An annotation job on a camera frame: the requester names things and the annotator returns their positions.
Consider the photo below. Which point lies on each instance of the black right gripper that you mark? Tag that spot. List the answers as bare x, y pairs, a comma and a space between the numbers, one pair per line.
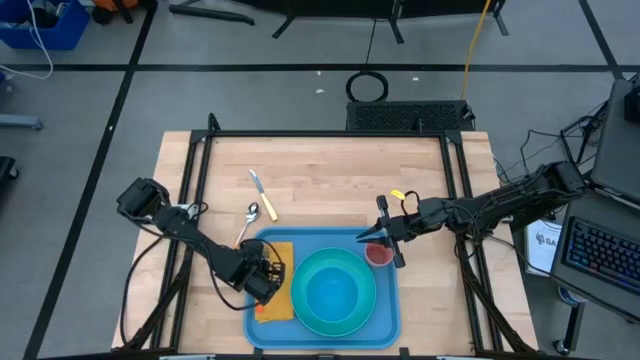
412, 220

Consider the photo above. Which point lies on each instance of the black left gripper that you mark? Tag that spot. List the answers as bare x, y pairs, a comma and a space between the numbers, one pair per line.
257, 272

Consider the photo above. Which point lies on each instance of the red plastic cup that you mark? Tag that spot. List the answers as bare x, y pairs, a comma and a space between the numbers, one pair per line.
377, 257

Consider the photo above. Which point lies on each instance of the yellow cloth napkin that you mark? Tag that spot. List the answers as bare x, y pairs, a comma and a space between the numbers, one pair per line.
282, 310

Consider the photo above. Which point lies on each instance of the teal plastic plate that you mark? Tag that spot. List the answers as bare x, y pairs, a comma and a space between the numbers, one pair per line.
300, 305

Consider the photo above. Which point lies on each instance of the blue plastic bowl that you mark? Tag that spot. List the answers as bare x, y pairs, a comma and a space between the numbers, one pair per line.
332, 295

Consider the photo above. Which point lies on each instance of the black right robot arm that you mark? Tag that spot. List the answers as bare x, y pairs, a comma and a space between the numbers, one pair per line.
510, 195

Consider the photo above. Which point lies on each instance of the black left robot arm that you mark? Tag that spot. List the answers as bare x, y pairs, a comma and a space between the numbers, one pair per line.
200, 242

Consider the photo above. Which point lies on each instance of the blue plastic tray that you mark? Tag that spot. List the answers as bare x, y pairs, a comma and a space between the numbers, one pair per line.
385, 310

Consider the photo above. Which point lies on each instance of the white printed paper sheet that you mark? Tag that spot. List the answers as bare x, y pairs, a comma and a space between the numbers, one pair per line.
542, 245

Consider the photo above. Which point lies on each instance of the black cart leg with caster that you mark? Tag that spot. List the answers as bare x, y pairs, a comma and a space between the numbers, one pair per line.
571, 325

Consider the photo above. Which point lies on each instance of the black stand base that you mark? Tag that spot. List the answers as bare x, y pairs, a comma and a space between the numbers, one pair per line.
395, 22

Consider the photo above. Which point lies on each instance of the laptop with backlit keyboard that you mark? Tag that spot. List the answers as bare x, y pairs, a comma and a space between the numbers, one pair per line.
600, 250

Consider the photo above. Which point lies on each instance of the grey laptop lid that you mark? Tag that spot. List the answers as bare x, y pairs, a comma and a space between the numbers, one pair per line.
617, 150

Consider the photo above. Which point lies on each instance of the black floor bar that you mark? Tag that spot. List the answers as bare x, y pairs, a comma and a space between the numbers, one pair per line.
210, 13

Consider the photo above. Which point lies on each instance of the black chair part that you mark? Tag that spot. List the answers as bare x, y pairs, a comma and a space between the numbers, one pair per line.
6, 172

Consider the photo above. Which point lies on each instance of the grey metal bar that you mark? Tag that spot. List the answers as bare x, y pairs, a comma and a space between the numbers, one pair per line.
20, 121

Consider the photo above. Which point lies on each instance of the orange and black bag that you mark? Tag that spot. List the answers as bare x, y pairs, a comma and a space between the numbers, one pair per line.
112, 6

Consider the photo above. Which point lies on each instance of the blue plastic bin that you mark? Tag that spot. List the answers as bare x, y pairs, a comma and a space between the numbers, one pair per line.
65, 35

